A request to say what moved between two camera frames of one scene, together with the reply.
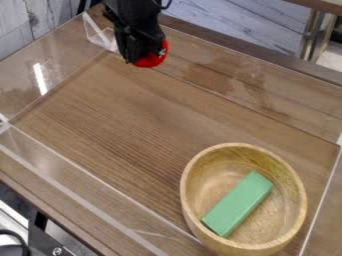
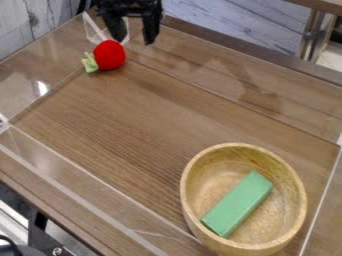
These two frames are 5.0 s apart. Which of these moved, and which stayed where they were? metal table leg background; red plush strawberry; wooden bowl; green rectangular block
Moved: red plush strawberry
Stayed: metal table leg background; wooden bowl; green rectangular block
